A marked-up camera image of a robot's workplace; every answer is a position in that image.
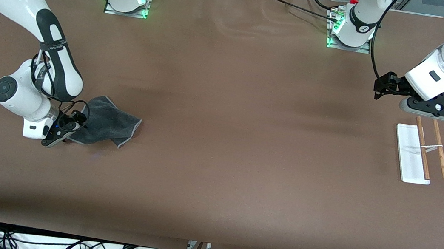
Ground grey and pink towel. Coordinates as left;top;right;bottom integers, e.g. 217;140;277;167
68;92;145;152

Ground white rack base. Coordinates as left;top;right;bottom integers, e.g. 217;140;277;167
389;123;437;186

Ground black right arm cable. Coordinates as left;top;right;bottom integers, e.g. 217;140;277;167
25;48;98;125

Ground white wire rod clip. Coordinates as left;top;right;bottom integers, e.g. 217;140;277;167
420;143;444;155

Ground black velcro cable strap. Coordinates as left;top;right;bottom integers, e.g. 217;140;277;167
39;37;67;54

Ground short black table cable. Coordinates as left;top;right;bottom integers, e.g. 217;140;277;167
304;0;346;13

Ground long black table cable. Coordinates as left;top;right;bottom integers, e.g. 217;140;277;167
258;0;342;24

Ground silver leg bracket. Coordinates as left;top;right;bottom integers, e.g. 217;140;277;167
187;240;212;249

